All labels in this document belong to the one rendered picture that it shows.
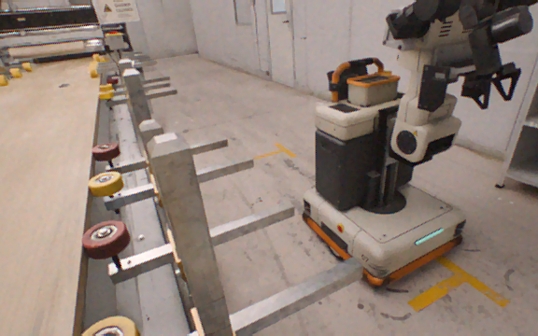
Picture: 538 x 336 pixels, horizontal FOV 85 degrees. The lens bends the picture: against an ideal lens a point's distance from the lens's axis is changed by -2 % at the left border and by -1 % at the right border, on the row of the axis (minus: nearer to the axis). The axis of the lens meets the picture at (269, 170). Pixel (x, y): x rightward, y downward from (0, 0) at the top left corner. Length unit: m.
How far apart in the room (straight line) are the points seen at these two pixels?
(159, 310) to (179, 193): 0.60
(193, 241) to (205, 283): 0.06
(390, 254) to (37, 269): 1.26
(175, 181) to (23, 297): 0.40
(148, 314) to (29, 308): 0.34
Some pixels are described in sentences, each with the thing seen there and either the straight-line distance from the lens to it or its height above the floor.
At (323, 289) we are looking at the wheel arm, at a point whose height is 0.82.
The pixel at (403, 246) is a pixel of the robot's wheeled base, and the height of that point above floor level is 0.26.
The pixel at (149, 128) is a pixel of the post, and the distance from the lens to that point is 0.52.
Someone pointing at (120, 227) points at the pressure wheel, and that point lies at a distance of 0.66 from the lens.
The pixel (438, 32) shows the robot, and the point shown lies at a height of 1.15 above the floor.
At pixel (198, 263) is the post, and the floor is 1.03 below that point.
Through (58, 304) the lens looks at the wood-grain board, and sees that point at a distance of 0.58.
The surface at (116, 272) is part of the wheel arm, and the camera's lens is 0.71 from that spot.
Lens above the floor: 1.26
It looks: 28 degrees down
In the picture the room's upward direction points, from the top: 5 degrees counter-clockwise
